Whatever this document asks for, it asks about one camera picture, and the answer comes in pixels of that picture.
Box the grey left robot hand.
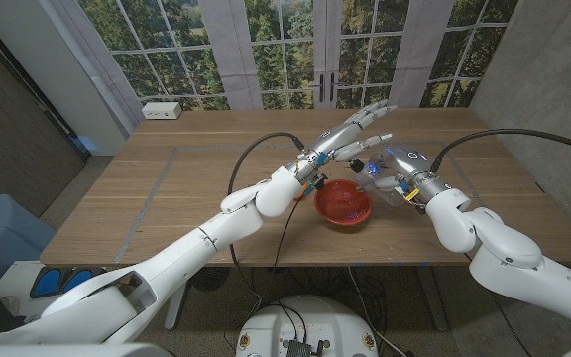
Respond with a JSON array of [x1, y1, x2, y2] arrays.
[[307, 98, 400, 166]]

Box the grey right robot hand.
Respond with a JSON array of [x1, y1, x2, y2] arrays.
[[357, 144, 446, 199]]

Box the clear dispenser bottle black pump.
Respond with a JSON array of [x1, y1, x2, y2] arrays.
[[348, 148, 418, 208]]

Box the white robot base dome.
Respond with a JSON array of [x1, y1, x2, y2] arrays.
[[234, 295, 378, 357]]

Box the red bowl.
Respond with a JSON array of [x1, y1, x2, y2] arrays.
[[313, 178, 374, 227]]

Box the printed window backdrop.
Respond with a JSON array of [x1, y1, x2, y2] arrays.
[[74, 0, 519, 111]]

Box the wooden panel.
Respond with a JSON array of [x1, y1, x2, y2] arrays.
[[114, 142, 519, 264]]

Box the grey table leg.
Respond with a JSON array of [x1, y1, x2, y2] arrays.
[[416, 265, 449, 332]]

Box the white power strip box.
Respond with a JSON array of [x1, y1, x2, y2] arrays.
[[141, 101, 183, 121]]

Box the black floor fan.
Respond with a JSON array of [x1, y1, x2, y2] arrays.
[[190, 269, 231, 293]]

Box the white table leg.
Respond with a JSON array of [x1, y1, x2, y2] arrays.
[[164, 282, 191, 331]]

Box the blue foot pedal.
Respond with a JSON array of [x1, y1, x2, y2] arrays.
[[62, 269, 93, 294], [31, 269, 62, 298]]

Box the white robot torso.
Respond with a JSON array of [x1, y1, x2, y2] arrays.
[[0, 341, 172, 357]]

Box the blue grey bin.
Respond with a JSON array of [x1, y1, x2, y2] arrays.
[[0, 192, 57, 294]]

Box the white pedal platform box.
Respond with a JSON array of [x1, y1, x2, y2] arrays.
[[0, 260, 111, 321]]

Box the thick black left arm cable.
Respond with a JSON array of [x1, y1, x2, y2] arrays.
[[226, 131, 306, 197]]

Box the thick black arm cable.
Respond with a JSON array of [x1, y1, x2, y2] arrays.
[[429, 128, 571, 173], [226, 131, 306, 197]]

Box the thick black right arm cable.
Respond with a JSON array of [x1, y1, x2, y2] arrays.
[[429, 128, 571, 173]]

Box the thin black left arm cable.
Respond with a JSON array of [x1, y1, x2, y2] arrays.
[[223, 197, 302, 348]]

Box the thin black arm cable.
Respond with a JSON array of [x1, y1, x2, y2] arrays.
[[463, 252, 532, 357], [223, 197, 302, 348]]

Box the white floor cable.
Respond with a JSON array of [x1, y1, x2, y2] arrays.
[[347, 266, 408, 357]]

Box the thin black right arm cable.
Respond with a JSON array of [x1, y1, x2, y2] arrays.
[[463, 252, 532, 357]]

